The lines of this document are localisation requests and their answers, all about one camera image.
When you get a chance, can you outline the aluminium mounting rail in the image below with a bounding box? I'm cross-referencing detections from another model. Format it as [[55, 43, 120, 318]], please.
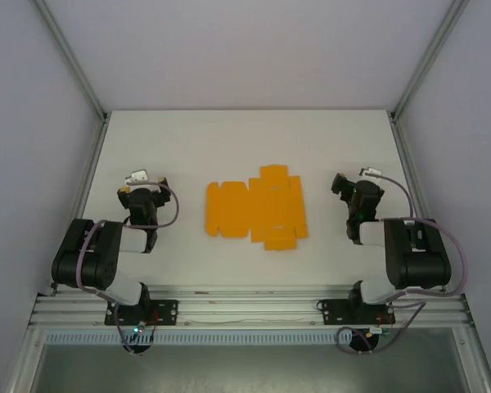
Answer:
[[28, 284, 474, 328]]

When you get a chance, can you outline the grey slotted cable duct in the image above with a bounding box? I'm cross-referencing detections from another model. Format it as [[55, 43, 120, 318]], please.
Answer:
[[44, 331, 398, 346]]

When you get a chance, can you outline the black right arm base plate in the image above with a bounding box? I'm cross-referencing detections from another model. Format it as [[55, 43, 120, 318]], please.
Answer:
[[317, 298, 396, 327]]

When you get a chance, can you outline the aluminium table side rail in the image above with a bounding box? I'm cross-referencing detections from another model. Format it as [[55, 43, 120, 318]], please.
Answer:
[[388, 112, 450, 294], [48, 114, 110, 296]]

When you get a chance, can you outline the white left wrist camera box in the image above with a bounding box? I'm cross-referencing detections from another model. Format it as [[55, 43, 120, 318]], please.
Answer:
[[125, 169, 151, 184]]

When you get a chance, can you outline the orange paper box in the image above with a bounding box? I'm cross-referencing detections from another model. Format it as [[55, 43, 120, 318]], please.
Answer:
[[205, 164, 309, 252]]

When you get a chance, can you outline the aluminium frame post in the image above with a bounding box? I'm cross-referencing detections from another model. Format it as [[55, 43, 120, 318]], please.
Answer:
[[391, 0, 471, 119], [34, 0, 108, 120]]

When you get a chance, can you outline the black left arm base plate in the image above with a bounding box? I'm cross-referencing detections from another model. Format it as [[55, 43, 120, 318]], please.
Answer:
[[104, 299, 179, 327]]

